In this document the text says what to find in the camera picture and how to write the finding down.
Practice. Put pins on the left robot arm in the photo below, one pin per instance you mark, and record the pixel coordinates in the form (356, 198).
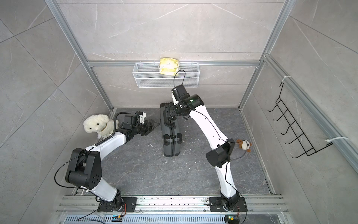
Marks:
(84, 169)

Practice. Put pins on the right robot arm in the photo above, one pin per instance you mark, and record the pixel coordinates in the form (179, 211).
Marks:
(221, 146)

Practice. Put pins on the aluminium mounting rail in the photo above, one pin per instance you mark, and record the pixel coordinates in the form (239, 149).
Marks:
(250, 204)

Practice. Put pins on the white plush dog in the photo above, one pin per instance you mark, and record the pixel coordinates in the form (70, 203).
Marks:
(100, 124)

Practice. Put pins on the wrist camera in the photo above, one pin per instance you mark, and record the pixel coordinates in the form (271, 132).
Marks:
(141, 117)
(179, 94)

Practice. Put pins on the small brown white plush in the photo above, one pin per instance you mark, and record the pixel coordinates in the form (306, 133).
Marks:
(244, 145)

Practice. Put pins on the black wire hook rack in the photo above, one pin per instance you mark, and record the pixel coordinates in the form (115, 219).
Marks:
(294, 127)

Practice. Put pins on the white wire mesh basket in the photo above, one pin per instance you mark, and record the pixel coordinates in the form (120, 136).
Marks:
(147, 75)

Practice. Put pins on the grey poker set case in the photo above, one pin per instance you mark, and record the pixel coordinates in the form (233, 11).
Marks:
(172, 136)

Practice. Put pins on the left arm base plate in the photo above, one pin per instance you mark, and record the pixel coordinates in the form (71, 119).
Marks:
(118, 205)

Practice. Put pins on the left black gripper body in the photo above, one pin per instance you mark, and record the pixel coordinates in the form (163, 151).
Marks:
(140, 129)

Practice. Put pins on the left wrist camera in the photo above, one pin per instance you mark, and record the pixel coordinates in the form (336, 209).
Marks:
(141, 117)

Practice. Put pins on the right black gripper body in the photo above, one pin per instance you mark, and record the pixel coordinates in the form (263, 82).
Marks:
(177, 110)

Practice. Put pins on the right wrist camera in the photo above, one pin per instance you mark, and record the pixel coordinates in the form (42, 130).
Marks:
(179, 94)

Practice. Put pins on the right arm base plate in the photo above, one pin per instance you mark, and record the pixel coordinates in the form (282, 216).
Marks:
(219, 204)

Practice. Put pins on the yellow packet in basket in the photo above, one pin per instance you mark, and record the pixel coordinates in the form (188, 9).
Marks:
(169, 66)

